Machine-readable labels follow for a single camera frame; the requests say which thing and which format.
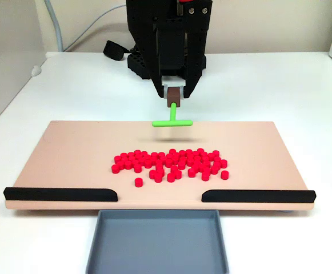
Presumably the black edge rail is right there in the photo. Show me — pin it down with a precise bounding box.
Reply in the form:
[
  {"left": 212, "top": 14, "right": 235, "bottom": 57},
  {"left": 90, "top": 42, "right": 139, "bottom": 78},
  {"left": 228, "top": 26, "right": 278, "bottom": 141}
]
[
  {"left": 3, "top": 187, "right": 118, "bottom": 203},
  {"left": 201, "top": 189, "right": 317, "bottom": 204}
]

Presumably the beige flat board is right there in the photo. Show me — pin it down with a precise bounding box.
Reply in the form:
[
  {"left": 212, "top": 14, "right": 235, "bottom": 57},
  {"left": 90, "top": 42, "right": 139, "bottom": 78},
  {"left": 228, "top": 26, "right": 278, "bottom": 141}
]
[{"left": 4, "top": 120, "right": 317, "bottom": 213}]

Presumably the grey corrugated tube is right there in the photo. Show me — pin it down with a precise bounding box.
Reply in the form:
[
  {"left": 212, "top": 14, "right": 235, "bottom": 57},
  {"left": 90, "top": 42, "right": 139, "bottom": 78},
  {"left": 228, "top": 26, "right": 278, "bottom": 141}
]
[{"left": 44, "top": 0, "right": 66, "bottom": 53}]

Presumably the white thin cable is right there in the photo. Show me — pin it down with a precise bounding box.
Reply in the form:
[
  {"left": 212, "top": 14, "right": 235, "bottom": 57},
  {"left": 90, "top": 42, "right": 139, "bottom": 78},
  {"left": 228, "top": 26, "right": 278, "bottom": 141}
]
[{"left": 64, "top": 4, "right": 127, "bottom": 53}]

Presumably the red granule pile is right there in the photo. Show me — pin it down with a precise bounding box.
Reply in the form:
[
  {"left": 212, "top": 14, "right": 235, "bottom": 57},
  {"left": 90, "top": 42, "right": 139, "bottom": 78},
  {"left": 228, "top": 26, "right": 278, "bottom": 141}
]
[{"left": 111, "top": 148, "right": 230, "bottom": 188}]

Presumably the grey shallow tray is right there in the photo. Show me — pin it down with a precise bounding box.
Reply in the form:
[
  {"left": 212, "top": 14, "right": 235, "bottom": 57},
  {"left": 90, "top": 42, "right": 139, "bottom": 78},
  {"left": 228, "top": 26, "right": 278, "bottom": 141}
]
[{"left": 85, "top": 209, "right": 230, "bottom": 274}]

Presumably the green T-shaped pusher tool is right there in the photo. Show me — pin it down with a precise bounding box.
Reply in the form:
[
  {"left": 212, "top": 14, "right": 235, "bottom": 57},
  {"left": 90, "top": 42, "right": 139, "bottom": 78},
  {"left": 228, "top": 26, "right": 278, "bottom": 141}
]
[{"left": 151, "top": 87, "right": 194, "bottom": 127}]

